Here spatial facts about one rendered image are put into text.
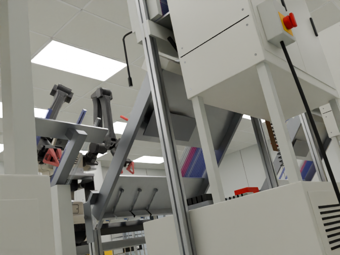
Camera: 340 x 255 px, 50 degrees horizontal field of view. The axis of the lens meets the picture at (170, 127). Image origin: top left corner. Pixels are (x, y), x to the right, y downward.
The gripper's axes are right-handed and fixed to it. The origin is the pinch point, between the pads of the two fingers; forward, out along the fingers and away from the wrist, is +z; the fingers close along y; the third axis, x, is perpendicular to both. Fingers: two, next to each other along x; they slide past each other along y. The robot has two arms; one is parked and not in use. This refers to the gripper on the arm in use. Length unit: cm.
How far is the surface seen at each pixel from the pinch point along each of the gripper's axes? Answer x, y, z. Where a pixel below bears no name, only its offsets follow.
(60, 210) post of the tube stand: 7.7, -6.6, 18.2
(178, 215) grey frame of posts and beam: -15, 11, 51
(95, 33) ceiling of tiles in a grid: -17, 183, -244
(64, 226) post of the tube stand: 11.4, -5.8, 22.9
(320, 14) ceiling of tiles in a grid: -167, 388, -105
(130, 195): 8.6, 36.2, 12.6
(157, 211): 16, 57, 18
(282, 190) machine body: -44, 11, 75
